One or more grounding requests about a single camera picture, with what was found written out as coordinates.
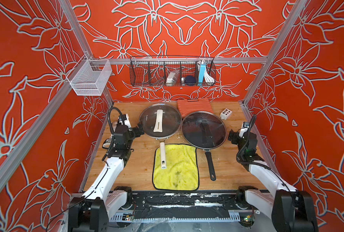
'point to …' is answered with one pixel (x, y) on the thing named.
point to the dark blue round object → (190, 80)
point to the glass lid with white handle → (160, 121)
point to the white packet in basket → (172, 78)
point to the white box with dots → (225, 114)
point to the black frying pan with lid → (205, 130)
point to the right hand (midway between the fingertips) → (237, 129)
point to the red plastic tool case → (187, 107)
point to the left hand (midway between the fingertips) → (134, 122)
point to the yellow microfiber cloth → (181, 173)
